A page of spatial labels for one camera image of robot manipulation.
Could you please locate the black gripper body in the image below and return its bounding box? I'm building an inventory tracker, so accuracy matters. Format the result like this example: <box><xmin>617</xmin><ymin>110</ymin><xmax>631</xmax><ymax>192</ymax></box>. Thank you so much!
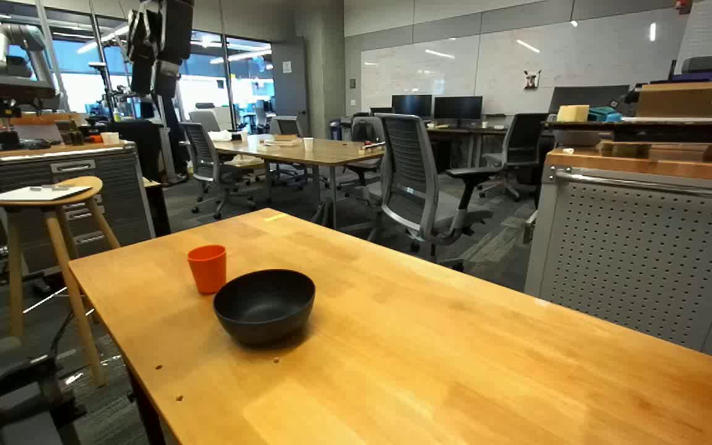
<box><xmin>125</xmin><ymin>0</ymin><xmax>196</xmax><ymax>69</ymax></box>

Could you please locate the orange plastic cup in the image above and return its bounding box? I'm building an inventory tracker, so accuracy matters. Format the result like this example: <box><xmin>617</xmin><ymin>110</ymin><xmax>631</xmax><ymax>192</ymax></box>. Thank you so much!
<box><xmin>185</xmin><ymin>243</ymin><xmax>229</xmax><ymax>298</ymax></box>

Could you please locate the black bowl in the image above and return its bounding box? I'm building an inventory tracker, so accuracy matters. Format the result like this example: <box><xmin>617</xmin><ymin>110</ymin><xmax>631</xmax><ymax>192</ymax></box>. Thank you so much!
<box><xmin>212</xmin><ymin>268</ymin><xmax>320</xmax><ymax>348</ymax></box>

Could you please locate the gray metal cabinet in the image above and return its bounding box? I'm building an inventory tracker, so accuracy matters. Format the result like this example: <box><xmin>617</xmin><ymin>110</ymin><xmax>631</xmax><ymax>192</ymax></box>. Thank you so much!
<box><xmin>0</xmin><ymin>141</ymin><xmax>158</xmax><ymax>274</ymax></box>

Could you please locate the white board on stool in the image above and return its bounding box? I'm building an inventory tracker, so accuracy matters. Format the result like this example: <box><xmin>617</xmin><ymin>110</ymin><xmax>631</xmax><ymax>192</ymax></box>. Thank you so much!
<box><xmin>0</xmin><ymin>181</ymin><xmax>95</xmax><ymax>207</ymax></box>

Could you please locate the wooden meeting table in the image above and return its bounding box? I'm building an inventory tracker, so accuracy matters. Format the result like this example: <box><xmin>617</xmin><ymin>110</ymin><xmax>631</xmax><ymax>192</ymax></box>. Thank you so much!
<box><xmin>210</xmin><ymin>134</ymin><xmax>389</xmax><ymax>230</ymax></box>

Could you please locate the round wooden stool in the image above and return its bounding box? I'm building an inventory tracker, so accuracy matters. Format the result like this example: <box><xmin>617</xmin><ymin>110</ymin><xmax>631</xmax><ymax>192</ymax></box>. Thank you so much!
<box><xmin>0</xmin><ymin>173</ymin><xmax>123</xmax><ymax>389</ymax></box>

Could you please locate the dark office chair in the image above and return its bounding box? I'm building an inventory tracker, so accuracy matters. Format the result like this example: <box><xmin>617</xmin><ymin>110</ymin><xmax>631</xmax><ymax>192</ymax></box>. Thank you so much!
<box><xmin>339</xmin><ymin>115</ymin><xmax>385</xmax><ymax>191</ymax></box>

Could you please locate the small black computer monitor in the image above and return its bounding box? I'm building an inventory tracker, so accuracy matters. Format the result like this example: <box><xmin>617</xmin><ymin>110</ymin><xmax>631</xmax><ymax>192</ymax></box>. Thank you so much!
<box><xmin>391</xmin><ymin>91</ymin><xmax>436</xmax><ymax>118</ymax></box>

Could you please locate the gray mesh office chair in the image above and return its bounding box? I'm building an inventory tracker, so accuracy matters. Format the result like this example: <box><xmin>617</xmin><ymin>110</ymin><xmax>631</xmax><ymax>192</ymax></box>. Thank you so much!
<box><xmin>369</xmin><ymin>112</ymin><xmax>502</xmax><ymax>262</ymax></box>

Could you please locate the wide black computer monitor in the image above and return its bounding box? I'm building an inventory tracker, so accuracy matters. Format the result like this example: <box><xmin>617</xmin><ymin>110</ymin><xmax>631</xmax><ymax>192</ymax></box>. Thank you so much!
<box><xmin>432</xmin><ymin>94</ymin><xmax>485</xmax><ymax>123</ymax></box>

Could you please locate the black office chair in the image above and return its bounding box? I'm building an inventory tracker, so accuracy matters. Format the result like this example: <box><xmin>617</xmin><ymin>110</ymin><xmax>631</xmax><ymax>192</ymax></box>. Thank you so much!
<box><xmin>479</xmin><ymin>112</ymin><xmax>548</xmax><ymax>204</ymax></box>

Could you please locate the yellow foam block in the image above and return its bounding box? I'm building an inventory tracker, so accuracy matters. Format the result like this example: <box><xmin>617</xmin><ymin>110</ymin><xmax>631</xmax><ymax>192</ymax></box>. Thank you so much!
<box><xmin>554</xmin><ymin>101</ymin><xmax>593</xmax><ymax>127</ymax></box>

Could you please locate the gray perforated metal cart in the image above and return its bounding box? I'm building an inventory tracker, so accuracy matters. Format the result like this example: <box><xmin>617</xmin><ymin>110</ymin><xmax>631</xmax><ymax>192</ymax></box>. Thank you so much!
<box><xmin>521</xmin><ymin>145</ymin><xmax>712</xmax><ymax>361</ymax></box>

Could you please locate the large wooden box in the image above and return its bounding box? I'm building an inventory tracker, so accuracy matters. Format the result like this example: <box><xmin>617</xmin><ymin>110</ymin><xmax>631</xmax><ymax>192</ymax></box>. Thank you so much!
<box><xmin>635</xmin><ymin>79</ymin><xmax>712</xmax><ymax>118</ymax></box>

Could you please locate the blue gray laptop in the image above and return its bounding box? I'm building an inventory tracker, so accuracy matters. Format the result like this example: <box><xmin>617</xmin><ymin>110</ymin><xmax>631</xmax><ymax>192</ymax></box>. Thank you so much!
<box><xmin>664</xmin><ymin>53</ymin><xmax>712</xmax><ymax>84</ymax></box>

